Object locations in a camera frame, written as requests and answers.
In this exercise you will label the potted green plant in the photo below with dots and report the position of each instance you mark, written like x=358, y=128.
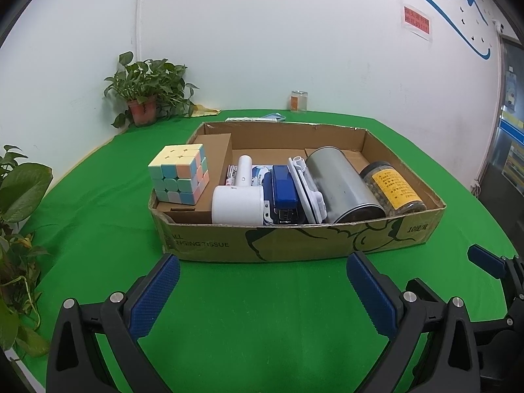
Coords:
x=151, y=73

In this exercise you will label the blue stapler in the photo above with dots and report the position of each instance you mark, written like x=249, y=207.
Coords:
x=284, y=188

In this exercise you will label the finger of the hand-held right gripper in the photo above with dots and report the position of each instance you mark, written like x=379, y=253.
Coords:
x=501, y=352
x=487, y=260

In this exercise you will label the colourful board game box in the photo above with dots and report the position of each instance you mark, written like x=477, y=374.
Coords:
x=262, y=176

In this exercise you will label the large leaf green plant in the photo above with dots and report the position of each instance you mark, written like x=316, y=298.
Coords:
x=24, y=188

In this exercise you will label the blue flat packet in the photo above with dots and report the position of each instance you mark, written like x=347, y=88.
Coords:
x=274, y=116

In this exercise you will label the pastel puzzle cube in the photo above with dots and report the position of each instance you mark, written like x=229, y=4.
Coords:
x=180, y=172

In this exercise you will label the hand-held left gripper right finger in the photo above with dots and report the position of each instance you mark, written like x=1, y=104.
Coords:
x=370, y=290

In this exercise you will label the silver metal tin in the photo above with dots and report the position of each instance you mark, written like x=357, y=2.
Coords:
x=339, y=184

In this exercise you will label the yellow label clear jar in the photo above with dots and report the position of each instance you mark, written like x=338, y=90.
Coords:
x=397, y=190

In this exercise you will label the cardboard box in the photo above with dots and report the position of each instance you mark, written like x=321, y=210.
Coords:
x=307, y=241

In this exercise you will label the glass door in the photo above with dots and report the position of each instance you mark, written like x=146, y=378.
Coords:
x=507, y=151

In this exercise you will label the white wall conduit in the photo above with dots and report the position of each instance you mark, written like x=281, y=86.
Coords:
x=139, y=16

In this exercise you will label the orange label glass jar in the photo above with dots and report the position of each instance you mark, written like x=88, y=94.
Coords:
x=299, y=102

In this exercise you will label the red wall sign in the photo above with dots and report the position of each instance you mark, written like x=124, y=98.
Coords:
x=417, y=20

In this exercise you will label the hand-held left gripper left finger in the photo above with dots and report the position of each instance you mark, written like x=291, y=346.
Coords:
x=157, y=290

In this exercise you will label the blue wall decal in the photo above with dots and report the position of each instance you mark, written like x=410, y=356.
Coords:
x=483, y=54

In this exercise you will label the white plastic tool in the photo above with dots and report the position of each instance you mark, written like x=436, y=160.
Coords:
x=311, y=200

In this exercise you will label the yellow cloth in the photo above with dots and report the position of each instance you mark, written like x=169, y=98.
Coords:
x=206, y=111

